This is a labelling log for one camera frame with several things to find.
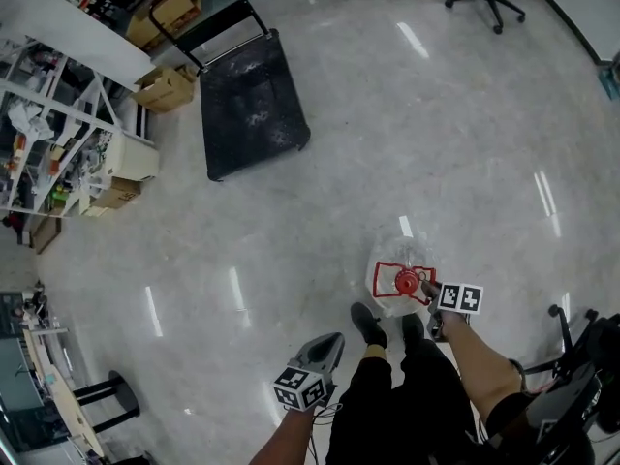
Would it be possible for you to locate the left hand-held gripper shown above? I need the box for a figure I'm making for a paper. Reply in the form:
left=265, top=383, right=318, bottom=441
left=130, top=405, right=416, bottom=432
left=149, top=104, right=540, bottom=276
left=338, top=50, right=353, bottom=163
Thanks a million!
left=273, top=331, right=346, bottom=412

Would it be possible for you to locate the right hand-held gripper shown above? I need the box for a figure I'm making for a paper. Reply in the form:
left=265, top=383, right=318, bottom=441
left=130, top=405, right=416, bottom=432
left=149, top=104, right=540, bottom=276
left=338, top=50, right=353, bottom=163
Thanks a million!
left=418, top=279, right=484, bottom=343

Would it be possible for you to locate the clear water jug red cap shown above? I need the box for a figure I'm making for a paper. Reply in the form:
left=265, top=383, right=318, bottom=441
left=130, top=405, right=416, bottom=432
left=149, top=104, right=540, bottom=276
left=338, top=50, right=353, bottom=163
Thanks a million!
left=363, top=237, right=440, bottom=319

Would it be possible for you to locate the black platform trolley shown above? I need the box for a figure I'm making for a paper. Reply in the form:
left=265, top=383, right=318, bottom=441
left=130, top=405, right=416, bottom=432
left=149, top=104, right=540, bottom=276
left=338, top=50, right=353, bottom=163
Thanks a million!
left=148, top=0, right=312, bottom=182

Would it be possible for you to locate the person's right forearm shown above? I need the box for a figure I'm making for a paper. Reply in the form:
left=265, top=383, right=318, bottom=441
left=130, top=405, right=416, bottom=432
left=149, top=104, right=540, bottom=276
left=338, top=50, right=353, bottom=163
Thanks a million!
left=443, top=315, right=524, bottom=420

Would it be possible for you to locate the person's left forearm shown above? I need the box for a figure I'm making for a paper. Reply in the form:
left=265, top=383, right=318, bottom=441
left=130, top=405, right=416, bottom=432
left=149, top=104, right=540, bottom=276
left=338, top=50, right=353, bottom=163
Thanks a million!
left=249, top=407, right=316, bottom=465

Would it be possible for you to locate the person's right black shoe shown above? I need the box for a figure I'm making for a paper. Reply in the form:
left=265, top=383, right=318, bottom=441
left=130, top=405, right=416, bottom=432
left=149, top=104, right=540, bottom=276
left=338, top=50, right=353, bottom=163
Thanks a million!
left=400, top=312, right=426, bottom=343

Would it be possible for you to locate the person's black shoe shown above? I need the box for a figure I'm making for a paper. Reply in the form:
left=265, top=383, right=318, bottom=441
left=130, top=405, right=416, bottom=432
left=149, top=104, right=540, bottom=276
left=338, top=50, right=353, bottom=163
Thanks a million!
left=400, top=312, right=426, bottom=343
left=350, top=301, right=388, bottom=348

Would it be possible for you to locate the person's left black shoe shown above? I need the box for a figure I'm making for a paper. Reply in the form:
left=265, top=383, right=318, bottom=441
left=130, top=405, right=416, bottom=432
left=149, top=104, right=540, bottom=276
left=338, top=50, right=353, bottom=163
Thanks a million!
left=350, top=301, right=388, bottom=348

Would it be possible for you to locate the person's black clothing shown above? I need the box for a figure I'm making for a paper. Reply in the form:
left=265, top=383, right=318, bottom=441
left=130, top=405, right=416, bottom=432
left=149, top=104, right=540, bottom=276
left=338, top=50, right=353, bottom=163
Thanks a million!
left=325, top=339, right=534, bottom=465

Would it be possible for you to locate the printed cardboard box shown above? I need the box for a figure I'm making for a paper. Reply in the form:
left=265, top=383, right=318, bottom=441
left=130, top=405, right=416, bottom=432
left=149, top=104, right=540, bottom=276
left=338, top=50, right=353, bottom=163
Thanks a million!
left=89, top=176, right=144, bottom=210

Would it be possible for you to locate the round wooden table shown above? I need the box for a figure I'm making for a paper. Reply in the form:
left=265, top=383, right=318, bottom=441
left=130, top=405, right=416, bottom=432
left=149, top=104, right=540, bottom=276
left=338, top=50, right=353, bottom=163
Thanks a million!
left=21, top=329, right=141, bottom=459

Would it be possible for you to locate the cream plastic bin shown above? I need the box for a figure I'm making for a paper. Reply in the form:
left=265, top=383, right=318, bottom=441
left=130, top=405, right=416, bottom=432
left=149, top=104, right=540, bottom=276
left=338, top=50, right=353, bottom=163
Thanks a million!
left=105, top=131, right=160, bottom=182

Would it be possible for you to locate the flat brown cardboard box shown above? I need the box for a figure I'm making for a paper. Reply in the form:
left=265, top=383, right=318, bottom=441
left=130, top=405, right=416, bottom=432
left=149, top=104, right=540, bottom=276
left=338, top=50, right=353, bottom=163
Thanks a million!
left=31, top=214, right=63, bottom=255

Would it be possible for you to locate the small open cardboard box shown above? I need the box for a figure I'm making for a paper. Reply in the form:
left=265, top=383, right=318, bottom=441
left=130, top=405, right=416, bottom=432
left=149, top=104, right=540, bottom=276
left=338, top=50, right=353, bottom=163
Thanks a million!
left=130, top=64, right=198, bottom=114

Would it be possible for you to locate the cluttered workbench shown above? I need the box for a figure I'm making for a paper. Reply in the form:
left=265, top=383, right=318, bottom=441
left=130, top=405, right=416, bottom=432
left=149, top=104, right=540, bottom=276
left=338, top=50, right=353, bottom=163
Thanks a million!
left=0, top=281, right=74, bottom=454

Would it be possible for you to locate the white metal shelving rack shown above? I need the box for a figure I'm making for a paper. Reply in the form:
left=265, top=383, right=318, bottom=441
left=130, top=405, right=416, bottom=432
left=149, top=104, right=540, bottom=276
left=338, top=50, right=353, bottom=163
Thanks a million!
left=0, top=41, right=122, bottom=217

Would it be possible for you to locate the crumpled white cloth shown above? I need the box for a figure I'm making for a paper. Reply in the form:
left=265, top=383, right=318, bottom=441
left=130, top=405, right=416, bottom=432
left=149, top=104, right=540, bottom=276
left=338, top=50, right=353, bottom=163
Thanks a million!
left=8, top=102, right=54, bottom=140

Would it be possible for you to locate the large open cardboard box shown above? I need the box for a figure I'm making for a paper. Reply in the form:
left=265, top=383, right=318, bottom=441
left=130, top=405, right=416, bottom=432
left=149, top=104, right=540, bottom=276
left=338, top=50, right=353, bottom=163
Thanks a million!
left=125, top=0, right=202, bottom=50

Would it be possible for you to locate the black office chair with cables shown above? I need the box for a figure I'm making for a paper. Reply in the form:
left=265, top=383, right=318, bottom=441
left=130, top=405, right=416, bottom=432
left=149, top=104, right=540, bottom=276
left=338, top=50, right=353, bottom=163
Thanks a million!
left=508, top=305, right=620, bottom=465

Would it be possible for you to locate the teal dustpan with handle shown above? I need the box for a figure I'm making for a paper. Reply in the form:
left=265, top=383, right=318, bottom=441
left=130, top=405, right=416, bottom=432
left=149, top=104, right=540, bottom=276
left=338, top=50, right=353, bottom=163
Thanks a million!
left=598, top=60, right=620, bottom=99

